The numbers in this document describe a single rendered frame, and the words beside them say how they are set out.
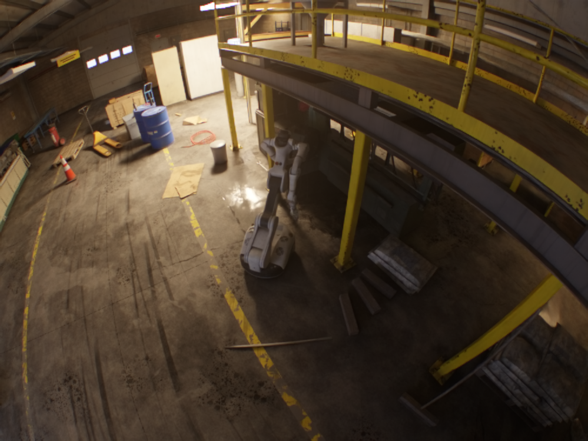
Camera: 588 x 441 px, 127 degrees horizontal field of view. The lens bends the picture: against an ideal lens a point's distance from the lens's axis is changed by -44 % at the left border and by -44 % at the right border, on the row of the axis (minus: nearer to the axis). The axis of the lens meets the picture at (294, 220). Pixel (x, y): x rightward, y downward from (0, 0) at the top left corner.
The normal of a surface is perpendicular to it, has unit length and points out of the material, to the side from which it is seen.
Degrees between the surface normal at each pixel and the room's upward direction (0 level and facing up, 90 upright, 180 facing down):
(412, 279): 65
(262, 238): 25
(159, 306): 0
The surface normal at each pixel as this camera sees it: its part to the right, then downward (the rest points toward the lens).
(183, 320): -0.02, -0.71
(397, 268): -0.75, 0.10
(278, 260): -0.24, -0.16
